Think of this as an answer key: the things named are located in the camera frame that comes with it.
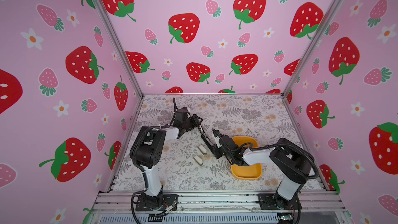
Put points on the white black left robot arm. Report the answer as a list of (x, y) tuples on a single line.
[(147, 150)]

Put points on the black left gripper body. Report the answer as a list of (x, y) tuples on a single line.
[(189, 124)]

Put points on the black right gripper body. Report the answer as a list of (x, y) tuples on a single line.
[(219, 150)]

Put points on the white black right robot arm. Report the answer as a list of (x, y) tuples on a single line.
[(297, 165)]

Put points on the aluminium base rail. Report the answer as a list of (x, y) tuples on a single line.
[(224, 207)]

